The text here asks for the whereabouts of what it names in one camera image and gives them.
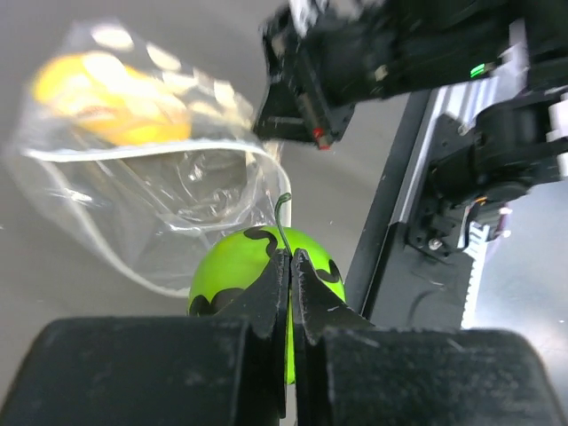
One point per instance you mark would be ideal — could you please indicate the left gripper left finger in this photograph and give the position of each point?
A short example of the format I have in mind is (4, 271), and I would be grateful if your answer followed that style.
(224, 369)

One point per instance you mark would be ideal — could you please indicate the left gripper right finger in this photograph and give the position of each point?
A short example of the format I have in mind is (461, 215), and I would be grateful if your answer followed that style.
(349, 372)

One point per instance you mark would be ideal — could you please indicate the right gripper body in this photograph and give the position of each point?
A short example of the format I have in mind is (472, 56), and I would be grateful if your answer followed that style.
(321, 64)

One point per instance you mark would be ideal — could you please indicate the polka dot zip bag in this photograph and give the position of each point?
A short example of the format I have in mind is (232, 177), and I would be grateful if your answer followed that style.
(151, 211)

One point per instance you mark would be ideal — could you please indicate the fake yellow lemon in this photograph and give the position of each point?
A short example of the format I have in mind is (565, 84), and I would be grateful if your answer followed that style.
(100, 94)

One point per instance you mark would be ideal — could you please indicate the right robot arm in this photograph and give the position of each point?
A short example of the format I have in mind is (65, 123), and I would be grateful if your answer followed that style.
(498, 72)

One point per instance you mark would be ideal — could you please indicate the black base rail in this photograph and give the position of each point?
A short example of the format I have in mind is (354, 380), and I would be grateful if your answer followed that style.
(390, 283)

